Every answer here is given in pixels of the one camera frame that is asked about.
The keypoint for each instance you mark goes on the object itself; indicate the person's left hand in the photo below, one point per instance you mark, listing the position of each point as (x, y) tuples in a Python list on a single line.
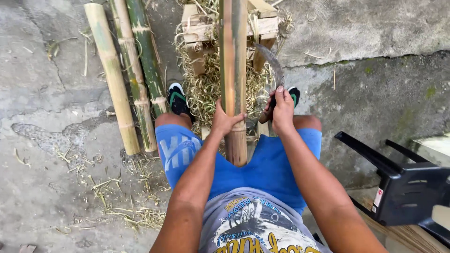
[(222, 121)]

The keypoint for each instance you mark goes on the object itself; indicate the person's right hand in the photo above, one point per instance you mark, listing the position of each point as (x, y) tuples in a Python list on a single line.
[(283, 111)]

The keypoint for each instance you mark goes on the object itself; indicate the thick bamboo pole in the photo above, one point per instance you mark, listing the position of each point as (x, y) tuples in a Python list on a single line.
[(233, 80)]

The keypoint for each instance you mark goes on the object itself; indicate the curved sickle knife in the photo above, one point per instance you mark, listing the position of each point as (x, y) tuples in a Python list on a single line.
[(272, 70)]

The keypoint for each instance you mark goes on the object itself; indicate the black green flip-flop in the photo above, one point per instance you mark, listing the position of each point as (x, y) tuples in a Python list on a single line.
[(177, 100), (294, 94)]

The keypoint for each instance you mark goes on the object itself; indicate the pile of bamboo shavings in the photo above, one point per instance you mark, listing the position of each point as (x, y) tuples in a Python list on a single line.
[(205, 88)]

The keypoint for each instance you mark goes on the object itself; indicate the blue shorts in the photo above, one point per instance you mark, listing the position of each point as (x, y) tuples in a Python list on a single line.
[(260, 168)]

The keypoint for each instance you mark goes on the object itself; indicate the wooden stand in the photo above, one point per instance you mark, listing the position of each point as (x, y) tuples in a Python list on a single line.
[(200, 33)]

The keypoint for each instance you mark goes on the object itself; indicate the dark green bamboo pole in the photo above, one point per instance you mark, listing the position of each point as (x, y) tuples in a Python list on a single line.
[(147, 58)]

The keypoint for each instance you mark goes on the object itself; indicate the yellow-green bamboo pole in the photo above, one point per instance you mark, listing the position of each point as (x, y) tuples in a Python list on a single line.
[(133, 75)]

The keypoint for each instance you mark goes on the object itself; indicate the grey printed t-shirt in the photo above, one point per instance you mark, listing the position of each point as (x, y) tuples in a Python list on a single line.
[(256, 225)]

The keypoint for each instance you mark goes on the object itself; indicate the pale yellow bamboo pole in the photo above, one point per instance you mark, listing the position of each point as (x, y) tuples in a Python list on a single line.
[(111, 75)]

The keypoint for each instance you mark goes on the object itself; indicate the scattered bamboo scraps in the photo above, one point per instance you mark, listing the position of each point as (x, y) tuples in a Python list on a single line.
[(112, 189)]

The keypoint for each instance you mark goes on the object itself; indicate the black plastic chair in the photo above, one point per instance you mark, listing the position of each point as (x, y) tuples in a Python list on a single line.
[(404, 186)]

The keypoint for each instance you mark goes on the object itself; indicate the bundle of bamboo strips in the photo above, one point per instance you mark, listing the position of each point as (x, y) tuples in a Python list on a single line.
[(404, 232)]

